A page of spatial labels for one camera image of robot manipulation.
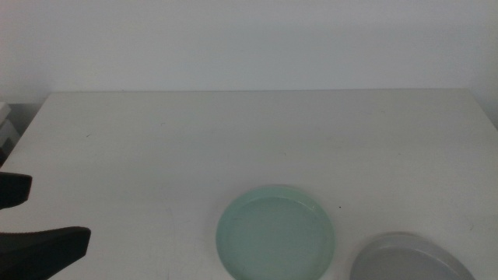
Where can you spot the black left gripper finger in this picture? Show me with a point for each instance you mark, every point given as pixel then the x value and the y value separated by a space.
pixel 13 190
pixel 35 253

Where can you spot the grey bowl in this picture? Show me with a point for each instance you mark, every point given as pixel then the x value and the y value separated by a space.
pixel 404 264

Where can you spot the white box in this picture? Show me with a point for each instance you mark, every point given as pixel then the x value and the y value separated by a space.
pixel 8 134

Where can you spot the light green plate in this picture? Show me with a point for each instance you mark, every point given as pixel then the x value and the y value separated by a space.
pixel 272 233

